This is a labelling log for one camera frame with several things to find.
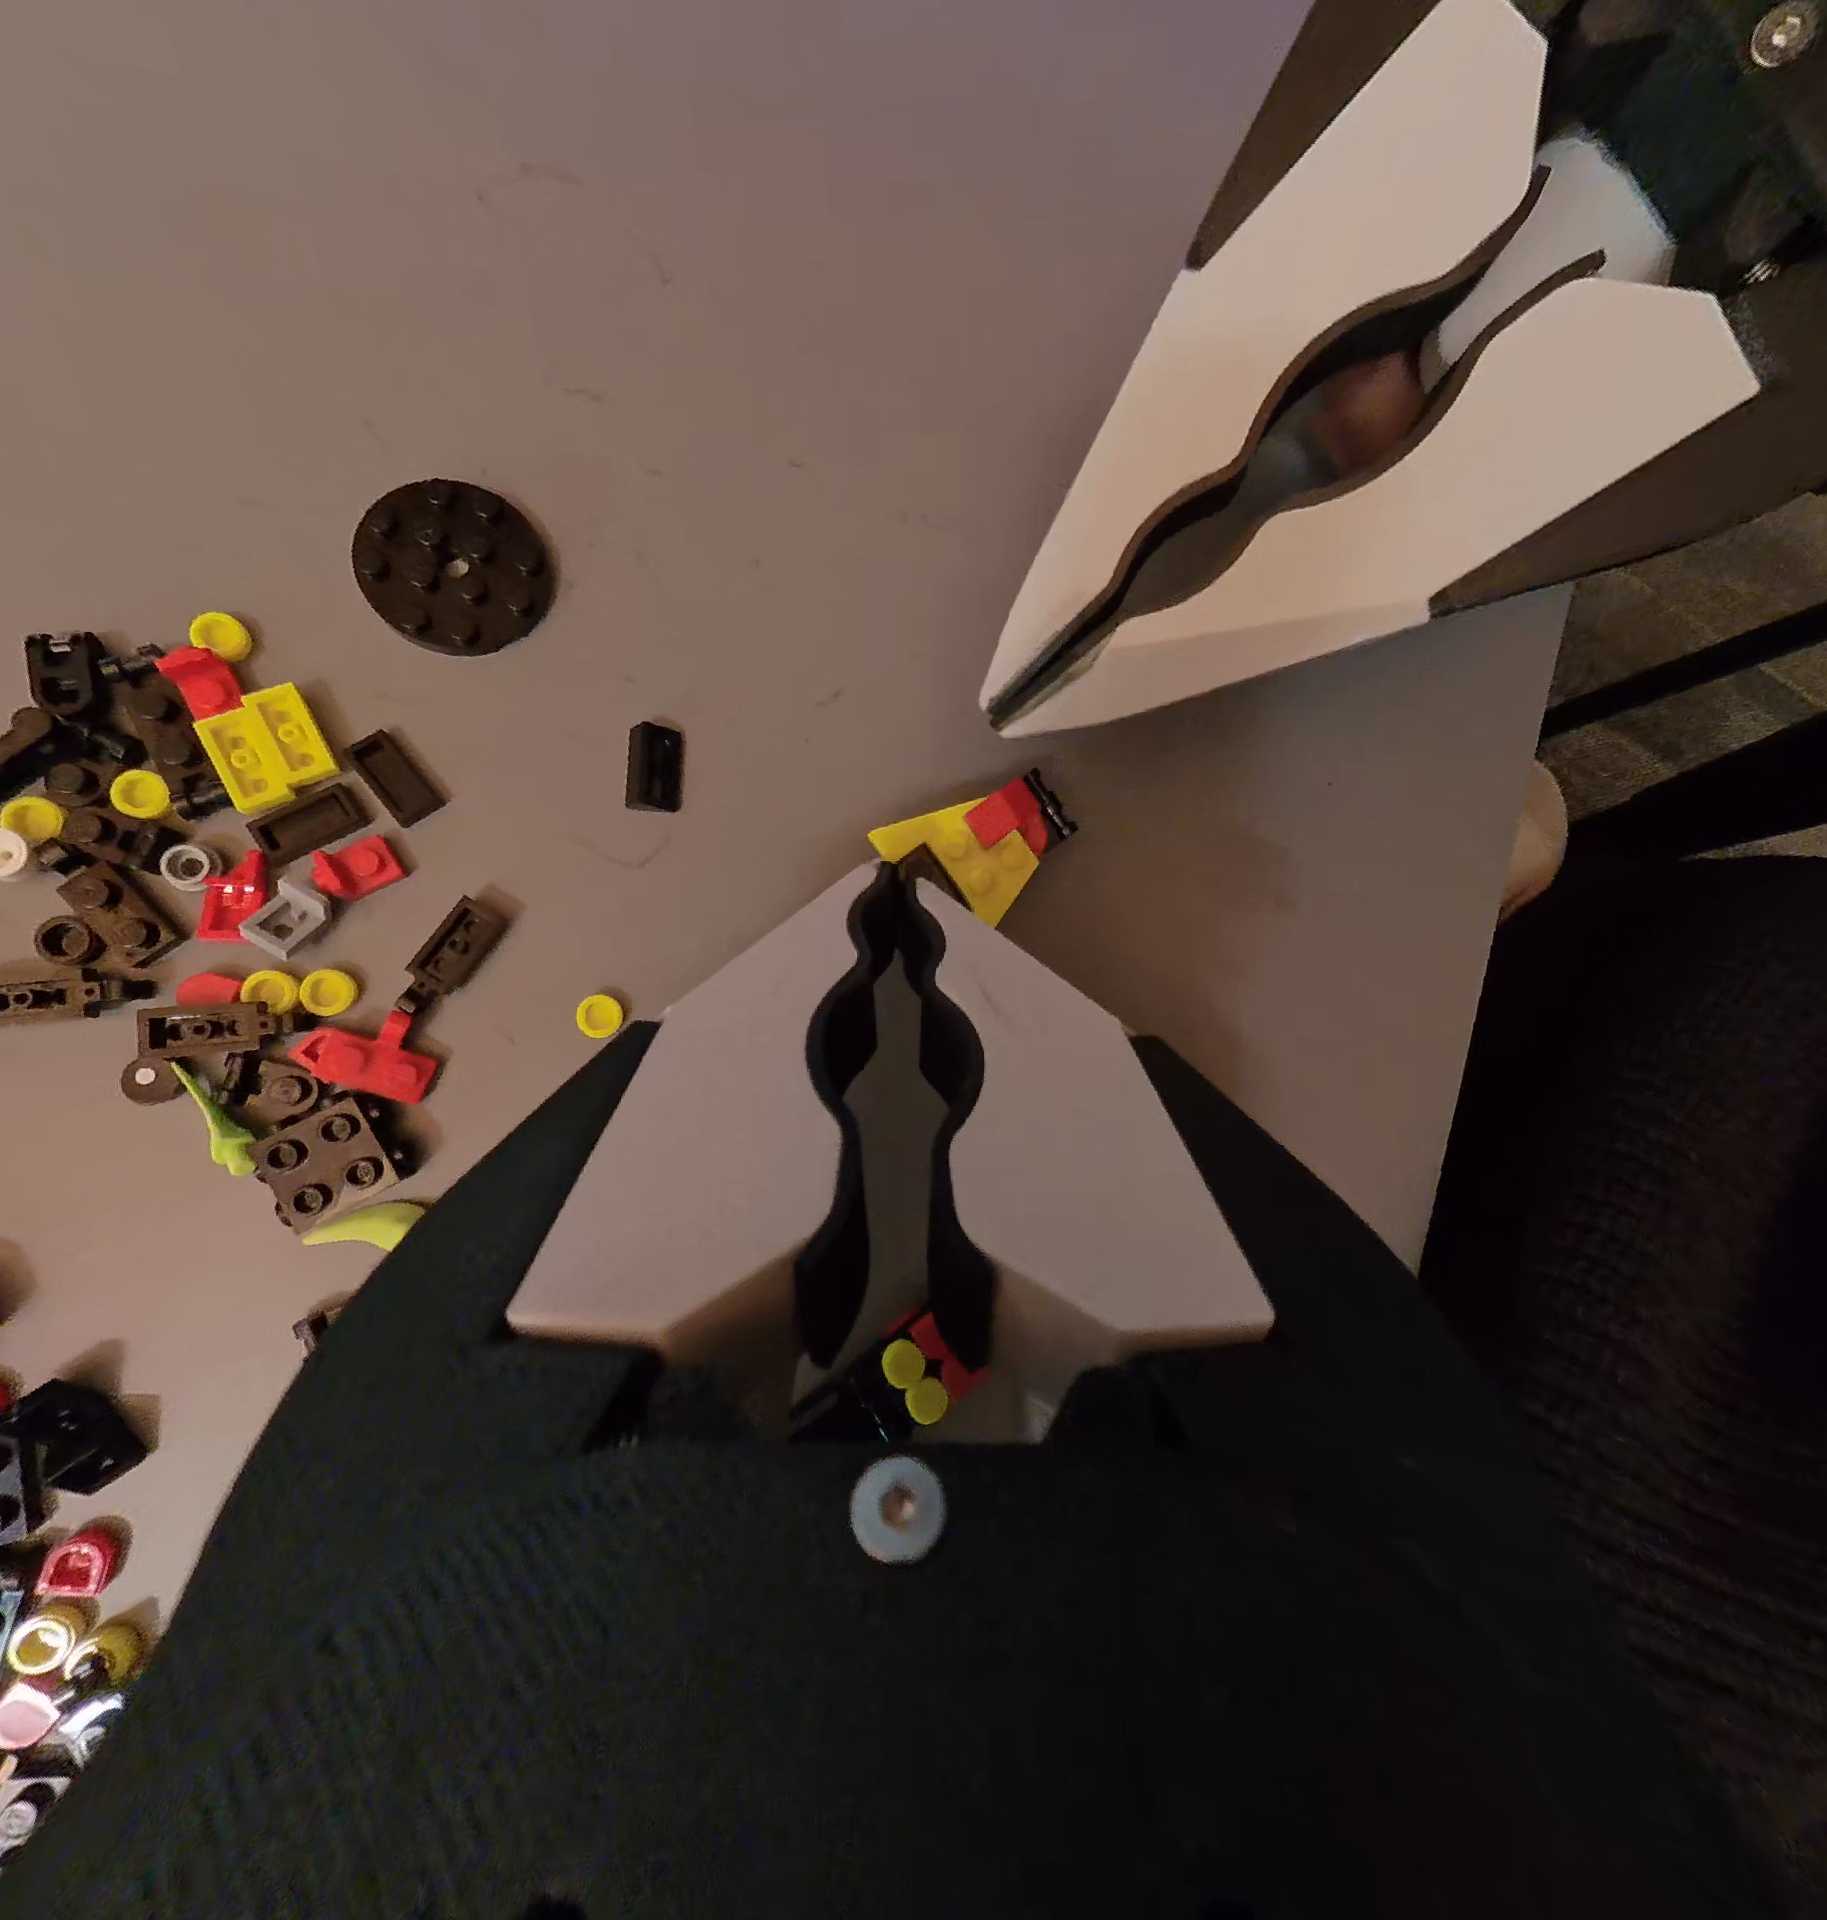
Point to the small black lego tile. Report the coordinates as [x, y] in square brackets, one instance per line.
[655, 762]

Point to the yellow round lego tile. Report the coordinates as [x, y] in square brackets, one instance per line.
[600, 1016]

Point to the person's right hand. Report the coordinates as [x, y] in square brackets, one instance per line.
[1366, 411]

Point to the pile of lego pieces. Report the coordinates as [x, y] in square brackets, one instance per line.
[258, 751]

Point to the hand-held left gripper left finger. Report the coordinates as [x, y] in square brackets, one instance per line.
[672, 1187]

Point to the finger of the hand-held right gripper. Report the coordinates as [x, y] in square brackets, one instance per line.
[1526, 449]
[1303, 253]

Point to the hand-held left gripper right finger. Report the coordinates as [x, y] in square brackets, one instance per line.
[1106, 1203]

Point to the yellow black wedge lego assembly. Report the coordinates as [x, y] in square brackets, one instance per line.
[970, 870]

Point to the dark round studded lego plate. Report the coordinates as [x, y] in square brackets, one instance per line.
[451, 566]

